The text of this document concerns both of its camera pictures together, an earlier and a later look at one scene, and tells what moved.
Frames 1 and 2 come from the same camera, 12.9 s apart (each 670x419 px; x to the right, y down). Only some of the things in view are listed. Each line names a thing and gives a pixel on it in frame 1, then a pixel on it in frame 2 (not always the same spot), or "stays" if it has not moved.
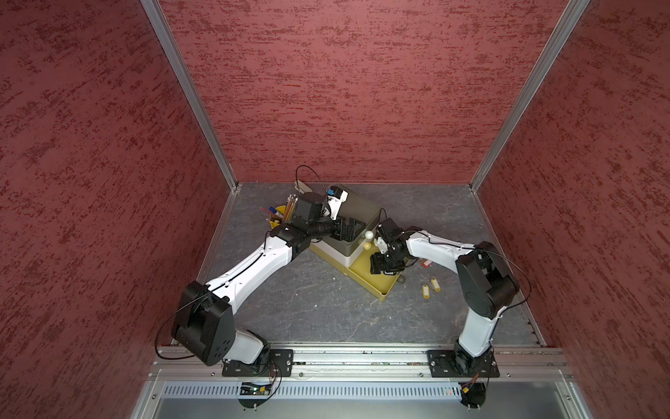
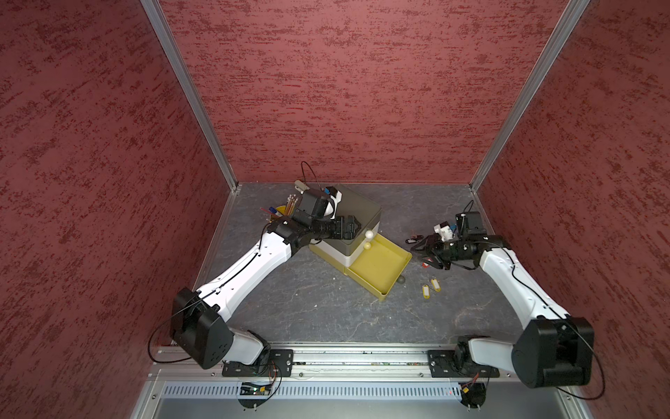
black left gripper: (349, 230) stays
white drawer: (344, 259) stays
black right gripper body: (390, 261) -> (454, 249)
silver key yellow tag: (435, 285) stays
